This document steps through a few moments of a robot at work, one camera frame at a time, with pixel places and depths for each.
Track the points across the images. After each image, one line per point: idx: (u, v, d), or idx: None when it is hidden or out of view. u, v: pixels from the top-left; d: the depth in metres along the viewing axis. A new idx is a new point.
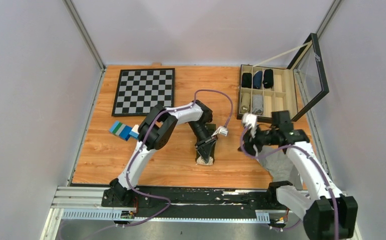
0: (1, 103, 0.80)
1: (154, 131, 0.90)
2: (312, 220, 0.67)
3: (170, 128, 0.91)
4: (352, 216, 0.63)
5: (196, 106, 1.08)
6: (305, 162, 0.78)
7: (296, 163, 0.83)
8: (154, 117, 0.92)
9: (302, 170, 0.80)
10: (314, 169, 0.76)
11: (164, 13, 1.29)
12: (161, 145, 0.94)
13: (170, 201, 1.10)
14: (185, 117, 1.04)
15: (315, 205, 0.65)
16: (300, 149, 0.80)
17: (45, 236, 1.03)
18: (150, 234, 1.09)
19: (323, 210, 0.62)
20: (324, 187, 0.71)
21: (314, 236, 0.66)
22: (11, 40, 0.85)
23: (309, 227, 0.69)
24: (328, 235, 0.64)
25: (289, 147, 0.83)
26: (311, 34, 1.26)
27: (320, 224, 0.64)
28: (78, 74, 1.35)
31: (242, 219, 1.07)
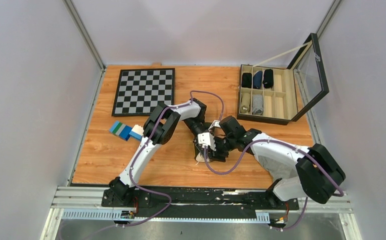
0: (0, 102, 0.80)
1: (160, 127, 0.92)
2: (311, 186, 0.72)
3: (175, 124, 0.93)
4: (328, 157, 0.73)
5: (194, 103, 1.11)
6: (269, 146, 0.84)
7: (264, 152, 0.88)
8: (158, 113, 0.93)
9: (272, 154, 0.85)
10: (278, 145, 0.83)
11: (164, 13, 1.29)
12: (166, 140, 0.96)
13: (170, 201, 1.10)
14: (184, 113, 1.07)
15: (301, 170, 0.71)
16: (259, 140, 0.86)
17: (45, 236, 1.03)
18: (150, 234, 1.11)
19: (307, 167, 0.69)
20: (294, 152, 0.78)
21: (323, 196, 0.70)
22: (10, 39, 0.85)
23: (314, 193, 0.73)
24: (330, 186, 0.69)
25: (251, 145, 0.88)
26: (311, 34, 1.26)
27: (317, 182, 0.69)
28: (78, 73, 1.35)
31: (242, 219, 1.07)
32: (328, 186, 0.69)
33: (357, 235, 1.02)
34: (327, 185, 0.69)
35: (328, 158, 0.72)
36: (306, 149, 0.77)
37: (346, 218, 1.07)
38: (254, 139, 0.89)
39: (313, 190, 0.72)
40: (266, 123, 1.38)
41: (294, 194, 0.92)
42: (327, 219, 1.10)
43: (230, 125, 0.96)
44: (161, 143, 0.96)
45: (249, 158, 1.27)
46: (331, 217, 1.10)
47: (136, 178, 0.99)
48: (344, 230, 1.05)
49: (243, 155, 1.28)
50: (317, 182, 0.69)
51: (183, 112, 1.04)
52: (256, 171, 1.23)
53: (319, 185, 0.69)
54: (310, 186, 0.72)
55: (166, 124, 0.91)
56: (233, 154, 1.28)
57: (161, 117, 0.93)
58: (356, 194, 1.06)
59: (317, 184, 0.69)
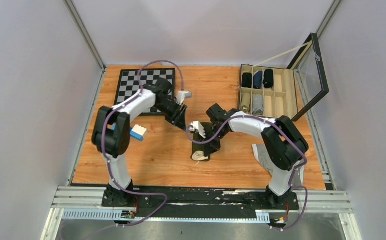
0: (1, 103, 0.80)
1: (110, 137, 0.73)
2: (276, 153, 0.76)
3: (125, 128, 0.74)
4: (292, 128, 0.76)
5: (143, 92, 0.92)
6: (243, 121, 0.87)
7: (242, 129, 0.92)
8: (103, 120, 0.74)
9: (248, 129, 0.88)
10: (250, 120, 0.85)
11: (164, 13, 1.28)
12: (124, 147, 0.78)
13: (165, 200, 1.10)
14: (139, 107, 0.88)
15: (266, 138, 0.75)
16: (236, 117, 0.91)
17: (45, 236, 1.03)
18: (150, 234, 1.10)
19: (270, 135, 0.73)
20: (262, 124, 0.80)
21: (285, 163, 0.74)
22: (11, 40, 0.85)
23: (279, 161, 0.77)
24: (293, 153, 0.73)
25: (229, 122, 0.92)
26: (311, 34, 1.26)
27: (280, 149, 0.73)
28: (78, 73, 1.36)
31: (242, 219, 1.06)
32: (290, 153, 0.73)
33: (357, 235, 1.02)
34: (290, 153, 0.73)
35: (292, 129, 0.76)
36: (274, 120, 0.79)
37: (346, 218, 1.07)
38: (232, 115, 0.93)
39: (277, 157, 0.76)
40: None
41: (282, 182, 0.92)
42: (327, 219, 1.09)
43: (213, 111, 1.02)
44: (120, 152, 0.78)
45: (249, 157, 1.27)
46: (331, 217, 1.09)
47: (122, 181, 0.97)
48: (344, 230, 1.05)
49: (242, 155, 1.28)
50: (280, 149, 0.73)
51: (134, 108, 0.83)
52: (256, 171, 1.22)
53: (281, 152, 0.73)
54: (275, 154, 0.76)
55: (115, 131, 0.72)
56: (234, 154, 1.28)
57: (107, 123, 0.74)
58: (355, 195, 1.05)
59: (279, 150, 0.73)
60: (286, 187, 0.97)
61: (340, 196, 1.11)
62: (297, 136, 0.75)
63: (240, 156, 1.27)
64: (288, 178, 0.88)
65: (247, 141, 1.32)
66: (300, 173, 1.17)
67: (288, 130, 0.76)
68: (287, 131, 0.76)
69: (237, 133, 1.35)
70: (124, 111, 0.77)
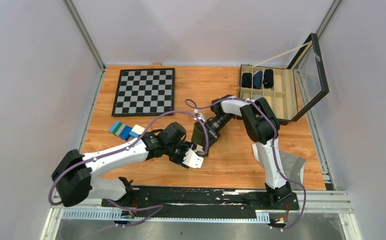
0: (0, 103, 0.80)
1: (64, 185, 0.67)
2: (250, 126, 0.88)
3: (81, 186, 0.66)
4: (267, 107, 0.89)
5: (136, 145, 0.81)
6: (231, 101, 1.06)
7: (231, 109, 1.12)
8: (66, 167, 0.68)
9: (234, 109, 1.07)
10: (236, 100, 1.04)
11: (164, 13, 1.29)
12: (79, 199, 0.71)
13: (160, 207, 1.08)
14: (119, 162, 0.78)
15: (244, 113, 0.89)
16: (227, 99, 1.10)
17: (45, 236, 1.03)
18: (150, 234, 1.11)
19: (246, 110, 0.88)
20: (244, 103, 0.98)
21: (256, 135, 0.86)
22: (11, 39, 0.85)
23: (253, 134, 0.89)
24: (263, 126, 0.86)
25: (221, 103, 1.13)
26: (311, 34, 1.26)
27: (253, 122, 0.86)
28: (78, 73, 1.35)
31: (242, 219, 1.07)
32: (260, 126, 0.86)
33: (357, 235, 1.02)
34: (263, 127, 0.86)
35: (267, 108, 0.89)
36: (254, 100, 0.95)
37: (347, 218, 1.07)
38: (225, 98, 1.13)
39: (250, 130, 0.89)
40: None
41: (273, 170, 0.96)
42: (327, 220, 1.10)
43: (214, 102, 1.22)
44: (74, 203, 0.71)
45: (249, 158, 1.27)
46: (331, 217, 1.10)
47: (114, 196, 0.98)
48: (344, 230, 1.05)
49: (242, 155, 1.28)
50: (253, 122, 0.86)
51: (110, 163, 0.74)
52: (256, 171, 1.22)
53: (253, 124, 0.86)
54: (249, 126, 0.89)
55: (68, 185, 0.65)
56: (234, 154, 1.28)
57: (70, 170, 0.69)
58: (355, 195, 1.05)
59: (252, 123, 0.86)
60: (279, 180, 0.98)
61: (340, 196, 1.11)
62: (270, 114, 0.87)
63: (240, 156, 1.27)
64: (275, 162, 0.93)
65: (247, 141, 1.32)
66: (300, 173, 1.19)
67: (263, 108, 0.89)
68: (262, 109, 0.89)
69: (237, 133, 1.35)
70: (90, 166, 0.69)
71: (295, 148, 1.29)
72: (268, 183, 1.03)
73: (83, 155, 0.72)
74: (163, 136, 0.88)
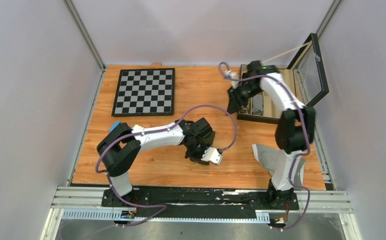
0: (0, 103, 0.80)
1: (112, 154, 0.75)
2: (282, 133, 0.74)
3: (130, 156, 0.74)
4: (313, 121, 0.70)
5: (174, 129, 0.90)
6: (275, 86, 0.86)
7: (268, 90, 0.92)
8: (115, 138, 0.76)
9: (272, 94, 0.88)
10: (280, 88, 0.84)
11: (164, 13, 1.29)
12: (120, 171, 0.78)
13: (164, 207, 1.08)
14: (156, 141, 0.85)
15: (283, 118, 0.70)
16: (270, 77, 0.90)
17: (45, 235, 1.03)
18: (150, 234, 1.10)
19: (289, 119, 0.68)
20: (289, 102, 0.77)
21: (285, 144, 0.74)
22: (11, 39, 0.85)
23: (281, 140, 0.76)
24: (296, 141, 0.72)
25: (263, 78, 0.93)
26: (311, 34, 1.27)
27: (288, 132, 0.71)
28: (78, 73, 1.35)
31: (242, 219, 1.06)
32: (294, 140, 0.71)
33: (357, 235, 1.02)
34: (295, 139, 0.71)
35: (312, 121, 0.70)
36: (302, 105, 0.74)
37: (346, 218, 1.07)
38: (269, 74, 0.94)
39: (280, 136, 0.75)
40: (267, 123, 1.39)
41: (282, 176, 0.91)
42: (327, 219, 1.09)
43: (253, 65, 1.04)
44: (116, 174, 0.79)
45: (249, 158, 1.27)
46: (331, 217, 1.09)
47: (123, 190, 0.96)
48: (344, 230, 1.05)
49: (242, 155, 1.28)
50: (288, 133, 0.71)
51: (153, 140, 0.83)
52: (256, 171, 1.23)
53: (287, 136, 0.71)
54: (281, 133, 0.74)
55: (117, 154, 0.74)
56: (233, 154, 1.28)
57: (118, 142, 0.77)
58: (355, 194, 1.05)
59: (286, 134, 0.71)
60: (285, 184, 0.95)
61: (340, 196, 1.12)
62: (311, 127, 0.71)
63: (240, 156, 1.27)
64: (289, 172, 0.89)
65: (247, 141, 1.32)
66: (301, 172, 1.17)
67: (307, 120, 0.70)
68: (307, 121, 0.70)
69: (237, 133, 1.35)
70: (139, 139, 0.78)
71: None
72: (272, 183, 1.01)
73: (131, 129, 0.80)
74: (195, 126, 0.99)
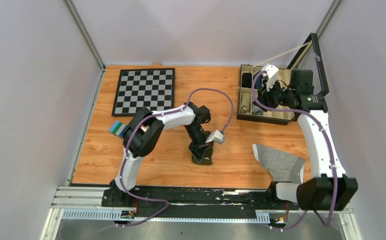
0: (1, 103, 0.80)
1: (139, 136, 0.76)
2: (306, 192, 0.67)
3: (156, 136, 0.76)
4: (348, 195, 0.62)
5: (186, 109, 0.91)
6: (316, 134, 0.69)
7: (303, 127, 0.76)
8: (139, 121, 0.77)
9: (308, 137, 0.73)
10: (322, 138, 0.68)
11: (164, 13, 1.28)
12: (146, 152, 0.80)
13: (168, 201, 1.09)
14: (174, 121, 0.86)
15: (313, 185, 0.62)
16: (312, 117, 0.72)
17: (45, 235, 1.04)
18: (150, 234, 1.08)
19: (319, 190, 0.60)
20: (326, 163, 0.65)
21: (305, 203, 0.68)
22: (11, 39, 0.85)
23: (302, 196, 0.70)
24: (319, 206, 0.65)
25: (300, 113, 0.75)
26: (311, 34, 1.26)
27: (313, 198, 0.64)
28: (78, 73, 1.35)
31: (242, 219, 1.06)
32: (317, 206, 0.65)
33: (357, 235, 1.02)
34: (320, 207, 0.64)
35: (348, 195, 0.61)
36: (342, 174, 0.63)
37: (346, 218, 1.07)
38: (313, 110, 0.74)
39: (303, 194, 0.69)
40: (267, 123, 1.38)
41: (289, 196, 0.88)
42: (327, 220, 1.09)
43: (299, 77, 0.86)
44: (143, 155, 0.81)
45: (249, 157, 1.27)
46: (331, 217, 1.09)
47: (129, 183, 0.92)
48: (344, 230, 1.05)
49: (242, 155, 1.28)
50: (314, 199, 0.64)
51: (173, 120, 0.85)
52: (256, 171, 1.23)
53: (311, 200, 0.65)
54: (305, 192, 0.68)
55: (145, 135, 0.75)
56: (234, 154, 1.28)
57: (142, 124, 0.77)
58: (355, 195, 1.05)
59: (310, 199, 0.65)
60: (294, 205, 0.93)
61: None
62: (343, 200, 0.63)
63: (241, 156, 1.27)
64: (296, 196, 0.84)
65: (248, 141, 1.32)
66: (300, 173, 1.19)
67: (342, 194, 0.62)
68: (340, 193, 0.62)
69: (237, 133, 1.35)
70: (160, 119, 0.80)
71: (295, 148, 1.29)
72: (276, 187, 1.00)
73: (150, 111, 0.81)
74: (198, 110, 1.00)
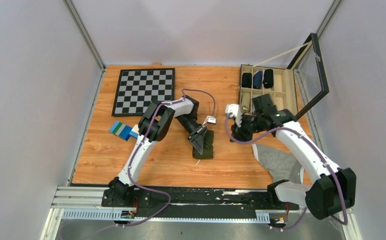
0: (1, 103, 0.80)
1: (155, 124, 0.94)
2: (315, 200, 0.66)
3: (169, 121, 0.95)
4: (351, 187, 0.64)
5: (186, 99, 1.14)
6: (299, 142, 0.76)
7: (286, 142, 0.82)
8: (153, 112, 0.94)
9: (294, 148, 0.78)
10: (306, 145, 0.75)
11: (164, 13, 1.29)
12: (161, 136, 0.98)
13: (169, 201, 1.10)
14: (179, 110, 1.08)
15: (318, 187, 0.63)
16: (287, 130, 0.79)
17: (45, 235, 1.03)
18: (150, 234, 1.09)
19: (327, 188, 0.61)
20: (321, 165, 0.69)
21: (321, 214, 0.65)
22: (11, 39, 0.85)
23: (313, 206, 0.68)
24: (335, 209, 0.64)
25: (279, 129, 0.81)
26: (311, 34, 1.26)
27: (325, 203, 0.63)
28: (78, 73, 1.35)
31: (242, 219, 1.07)
32: (332, 209, 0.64)
33: (357, 235, 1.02)
34: (331, 209, 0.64)
35: (351, 187, 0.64)
36: (337, 168, 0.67)
37: (346, 218, 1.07)
38: (286, 124, 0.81)
39: (314, 204, 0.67)
40: None
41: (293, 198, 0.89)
42: (327, 220, 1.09)
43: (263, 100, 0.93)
44: (158, 140, 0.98)
45: (249, 157, 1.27)
46: (331, 217, 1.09)
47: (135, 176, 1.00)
48: (344, 230, 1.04)
49: (242, 155, 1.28)
50: (326, 204, 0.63)
51: (177, 109, 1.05)
52: (256, 171, 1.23)
53: (325, 205, 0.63)
54: (315, 201, 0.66)
55: (161, 121, 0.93)
56: (234, 154, 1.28)
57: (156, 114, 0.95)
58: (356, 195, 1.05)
59: (324, 204, 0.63)
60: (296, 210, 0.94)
61: None
62: (349, 193, 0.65)
63: (241, 156, 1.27)
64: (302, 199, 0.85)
65: None
66: (300, 173, 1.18)
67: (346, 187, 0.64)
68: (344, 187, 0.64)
69: None
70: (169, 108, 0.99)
71: None
72: (274, 190, 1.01)
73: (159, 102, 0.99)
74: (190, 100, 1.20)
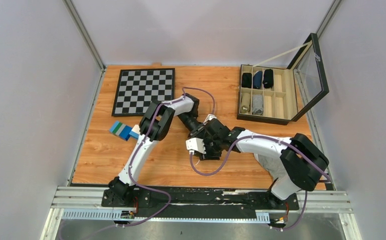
0: (0, 103, 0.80)
1: (156, 123, 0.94)
2: (297, 175, 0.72)
3: (169, 121, 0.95)
4: (311, 147, 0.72)
5: (187, 98, 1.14)
6: (254, 143, 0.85)
7: (248, 148, 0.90)
8: (154, 111, 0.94)
9: (258, 149, 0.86)
10: (260, 141, 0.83)
11: (163, 13, 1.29)
12: (162, 136, 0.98)
13: (170, 201, 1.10)
14: (179, 109, 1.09)
15: (286, 163, 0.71)
16: (241, 139, 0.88)
17: (45, 236, 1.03)
18: (150, 234, 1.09)
19: (291, 158, 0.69)
20: (278, 145, 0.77)
21: (310, 184, 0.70)
22: (10, 39, 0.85)
23: (301, 182, 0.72)
24: (315, 172, 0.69)
25: (237, 143, 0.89)
26: (311, 34, 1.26)
27: (302, 171, 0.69)
28: (77, 73, 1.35)
31: (242, 219, 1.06)
32: (313, 174, 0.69)
33: (357, 235, 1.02)
34: (313, 173, 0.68)
35: (311, 147, 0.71)
36: (289, 140, 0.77)
37: (346, 218, 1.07)
38: (238, 136, 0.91)
39: (300, 179, 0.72)
40: (267, 123, 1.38)
41: (288, 190, 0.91)
42: (327, 220, 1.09)
43: (214, 126, 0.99)
44: (159, 139, 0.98)
45: (249, 157, 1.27)
46: (331, 217, 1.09)
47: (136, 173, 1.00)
48: (344, 230, 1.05)
49: (242, 155, 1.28)
50: (303, 172, 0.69)
51: (177, 108, 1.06)
52: (256, 171, 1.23)
53: (304, 174, 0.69)
54: (297, 175, 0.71)
55: (161, 121, 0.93)
56: (234, 155, 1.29)
57: (156, 113, 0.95)
58: (355, 195, 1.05)
59: (302, 173, 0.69)
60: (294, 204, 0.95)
61: (340, 196, 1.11)
62: (314, 152, 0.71)
63: (240, 157, 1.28)
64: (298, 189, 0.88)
65: None
66: None
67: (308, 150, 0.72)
68: (307, 150, 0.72)
69: None
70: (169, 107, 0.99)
71: None
72: (272, 192, 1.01)
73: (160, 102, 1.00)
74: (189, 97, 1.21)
